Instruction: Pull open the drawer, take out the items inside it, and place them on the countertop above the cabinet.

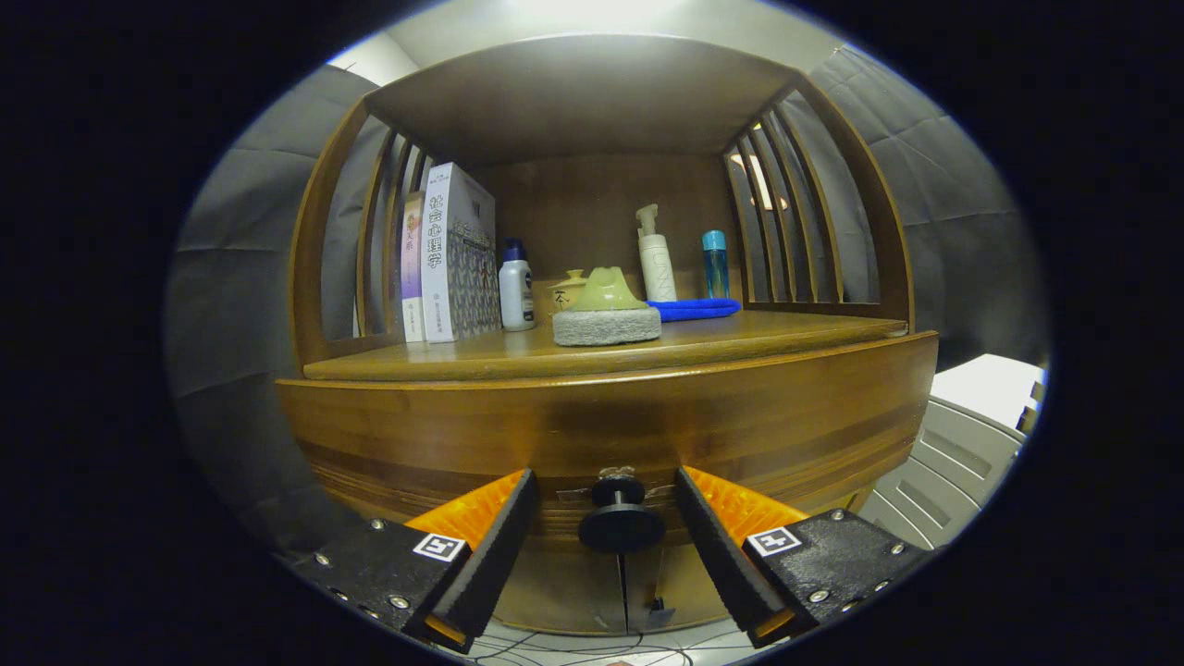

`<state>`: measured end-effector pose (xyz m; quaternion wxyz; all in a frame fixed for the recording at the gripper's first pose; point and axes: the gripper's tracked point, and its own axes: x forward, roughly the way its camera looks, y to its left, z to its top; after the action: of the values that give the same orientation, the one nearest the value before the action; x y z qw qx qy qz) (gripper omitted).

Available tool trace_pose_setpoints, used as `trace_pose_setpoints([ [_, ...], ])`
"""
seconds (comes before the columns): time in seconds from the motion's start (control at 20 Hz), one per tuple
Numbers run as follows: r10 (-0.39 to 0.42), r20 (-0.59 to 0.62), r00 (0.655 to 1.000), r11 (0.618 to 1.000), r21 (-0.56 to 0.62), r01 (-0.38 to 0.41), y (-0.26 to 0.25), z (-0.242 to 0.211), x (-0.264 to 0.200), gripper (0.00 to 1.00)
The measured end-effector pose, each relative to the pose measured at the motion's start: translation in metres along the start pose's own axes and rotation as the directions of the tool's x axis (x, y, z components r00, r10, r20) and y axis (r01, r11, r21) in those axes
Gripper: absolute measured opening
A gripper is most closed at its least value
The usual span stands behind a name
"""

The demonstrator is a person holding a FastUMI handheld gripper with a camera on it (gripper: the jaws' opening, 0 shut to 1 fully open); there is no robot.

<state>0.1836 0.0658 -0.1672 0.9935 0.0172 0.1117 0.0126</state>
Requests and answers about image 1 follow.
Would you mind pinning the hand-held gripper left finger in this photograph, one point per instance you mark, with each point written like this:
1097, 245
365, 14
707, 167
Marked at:
495, 564

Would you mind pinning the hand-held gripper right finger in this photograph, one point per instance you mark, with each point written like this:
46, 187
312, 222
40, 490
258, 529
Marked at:
726, 564

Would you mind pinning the black drawer knob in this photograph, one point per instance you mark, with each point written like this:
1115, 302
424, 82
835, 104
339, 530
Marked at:
620, 518

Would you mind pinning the brown wooden drawer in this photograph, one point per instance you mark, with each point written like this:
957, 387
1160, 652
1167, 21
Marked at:
610, 416

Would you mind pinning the brown wooden countertop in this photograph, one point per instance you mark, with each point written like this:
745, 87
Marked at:
740, 333

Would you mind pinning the white storage cabinet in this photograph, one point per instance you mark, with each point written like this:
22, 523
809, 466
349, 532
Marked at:
943, 462

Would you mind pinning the brown wooden cabinet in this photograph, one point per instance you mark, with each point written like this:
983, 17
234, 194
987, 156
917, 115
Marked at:
583, 92

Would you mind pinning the black door latch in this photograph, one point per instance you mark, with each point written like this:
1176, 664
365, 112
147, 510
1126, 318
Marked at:
657, 610

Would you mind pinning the blue folded cloth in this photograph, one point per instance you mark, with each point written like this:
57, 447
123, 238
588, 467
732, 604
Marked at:
698, 310

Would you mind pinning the white bottle with blue cap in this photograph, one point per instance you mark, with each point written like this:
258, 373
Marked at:
516, 296

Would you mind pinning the yellow lidded ceramic teacup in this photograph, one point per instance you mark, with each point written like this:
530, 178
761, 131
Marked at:
566, 294

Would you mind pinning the teal transparent bottle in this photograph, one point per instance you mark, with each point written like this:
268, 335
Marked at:
715, 268

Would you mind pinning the white pump bottle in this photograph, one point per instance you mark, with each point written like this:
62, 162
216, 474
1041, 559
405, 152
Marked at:
657, 268

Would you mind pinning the thick white book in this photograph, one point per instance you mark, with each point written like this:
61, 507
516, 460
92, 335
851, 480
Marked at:
458, 259

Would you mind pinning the thin purple book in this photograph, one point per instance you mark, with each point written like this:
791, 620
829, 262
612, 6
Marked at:
412, 268

